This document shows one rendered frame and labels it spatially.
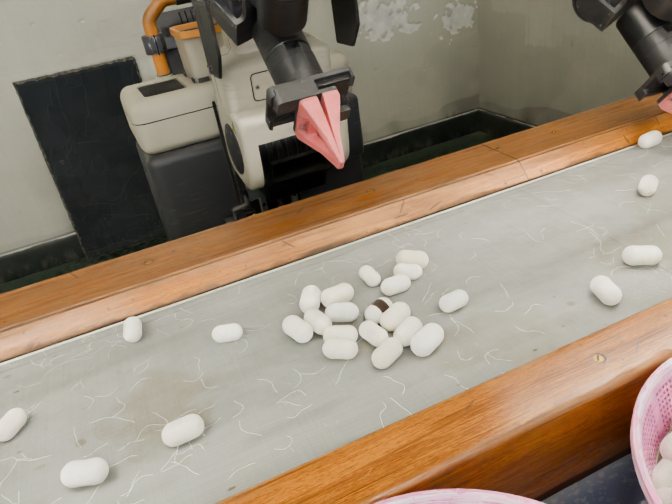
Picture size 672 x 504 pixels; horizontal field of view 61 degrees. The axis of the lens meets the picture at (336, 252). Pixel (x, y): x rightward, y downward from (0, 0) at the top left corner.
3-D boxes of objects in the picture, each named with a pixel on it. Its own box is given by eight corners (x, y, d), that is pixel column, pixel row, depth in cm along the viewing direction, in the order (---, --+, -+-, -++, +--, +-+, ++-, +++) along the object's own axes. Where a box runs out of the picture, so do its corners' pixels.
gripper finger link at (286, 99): (366, 142, 60) (331, 74, 63) (304, 161, 58) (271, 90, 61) (355, 175, 66) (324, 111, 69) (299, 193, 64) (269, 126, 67)
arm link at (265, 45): (291, 32, 72) (249, 43, 71) (294, -11, 66) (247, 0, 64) (312, 74, 70) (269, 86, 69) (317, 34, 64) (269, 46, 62)
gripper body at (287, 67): (358, 78, 63) (331, 28, 66) (272, 101, 61) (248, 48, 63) (348, 113, 69) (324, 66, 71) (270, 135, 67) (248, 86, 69)
